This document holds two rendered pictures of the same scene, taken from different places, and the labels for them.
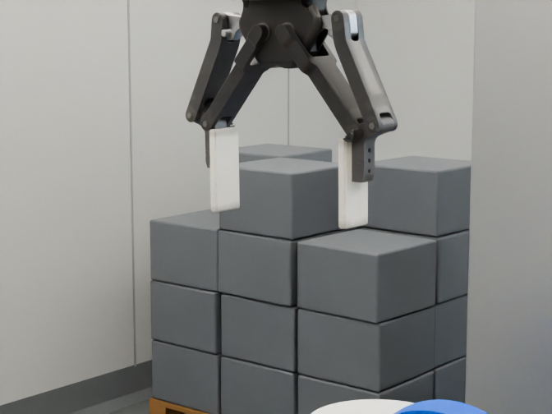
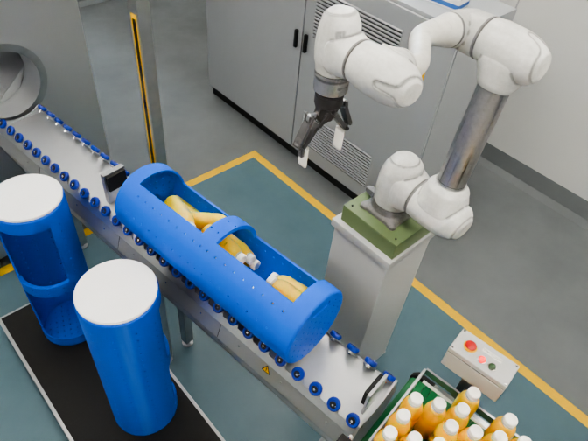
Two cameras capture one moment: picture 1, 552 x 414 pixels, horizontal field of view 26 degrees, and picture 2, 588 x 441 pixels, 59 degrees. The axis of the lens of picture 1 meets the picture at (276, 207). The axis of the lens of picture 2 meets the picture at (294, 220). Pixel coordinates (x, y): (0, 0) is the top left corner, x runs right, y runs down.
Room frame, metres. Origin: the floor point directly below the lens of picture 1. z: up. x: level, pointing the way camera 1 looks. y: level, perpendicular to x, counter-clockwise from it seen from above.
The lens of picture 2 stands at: (0.94, 1.16, 2.51)
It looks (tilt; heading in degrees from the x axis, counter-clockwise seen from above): 45 degrees down; 273
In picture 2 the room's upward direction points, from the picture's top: 7 degrees clockwise
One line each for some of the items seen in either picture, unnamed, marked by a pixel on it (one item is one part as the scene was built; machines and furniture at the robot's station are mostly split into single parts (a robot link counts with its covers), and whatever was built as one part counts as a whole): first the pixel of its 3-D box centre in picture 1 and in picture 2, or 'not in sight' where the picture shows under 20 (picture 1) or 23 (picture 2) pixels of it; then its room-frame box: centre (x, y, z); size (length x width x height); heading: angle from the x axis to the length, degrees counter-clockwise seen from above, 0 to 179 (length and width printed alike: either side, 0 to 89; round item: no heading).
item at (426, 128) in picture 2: not in sight; (324, 62); (1.07, -2.22, 0.72); 2.15 x 0.54 x 1.45; 140
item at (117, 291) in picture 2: not in sight; (116, 290); (1.58, 0.17, 1.03); 0.28 x 0.28 x 0.01
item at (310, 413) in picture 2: not in sight; (164, 254); (1.56, -0.22, 0.79); 2.17 x 0.29 x 0.34; 147
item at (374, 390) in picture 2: not in sight; (372, 392); (0.68, 0.35, 0.99); 0.10 x 0.02 x 0.12; 57
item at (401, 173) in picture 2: not in sight; (401, 179); (0.65, -0.40, 1.25); 0.18 x 0.16 x 0.22; 138
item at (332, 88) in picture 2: not in sight; (331, 80); (0.96, -0.01, 1.84); 0.09 x 0.09 x 0.06
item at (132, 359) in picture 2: not in sight; (133, 357); (1.58, 0.17, 0.59); 0.28 x 0.28 x 0.88
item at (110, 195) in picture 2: not in sight; (115, 185); (1.80, -0.37, 1.00); 0.10 x 0.04 x 0.15; 57
